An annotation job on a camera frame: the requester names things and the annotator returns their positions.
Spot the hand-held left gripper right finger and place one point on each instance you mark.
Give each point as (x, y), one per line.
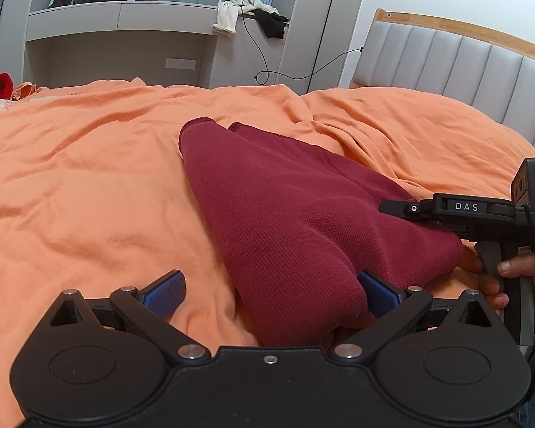
(379, 296)

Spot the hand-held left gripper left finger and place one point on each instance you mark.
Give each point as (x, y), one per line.
(165, 295)

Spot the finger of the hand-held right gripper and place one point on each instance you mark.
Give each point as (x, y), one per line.
(463, 208)

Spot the dark red sweater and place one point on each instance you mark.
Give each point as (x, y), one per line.
(294, 223)

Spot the grey padded headboard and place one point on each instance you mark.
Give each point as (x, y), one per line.
(450, 62)

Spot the orange blanket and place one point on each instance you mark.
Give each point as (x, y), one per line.
(93, 165)

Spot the small orange cloth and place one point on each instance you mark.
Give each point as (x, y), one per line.
(23, 91)

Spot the black hanging cloth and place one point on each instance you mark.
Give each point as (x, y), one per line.
(272, 24)

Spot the grey cabinet unit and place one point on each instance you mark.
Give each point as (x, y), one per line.
(125, 22)

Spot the white hanging cloth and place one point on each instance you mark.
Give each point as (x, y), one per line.
(227, 15)

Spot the white wall plate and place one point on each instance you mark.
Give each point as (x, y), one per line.
(180, 63)

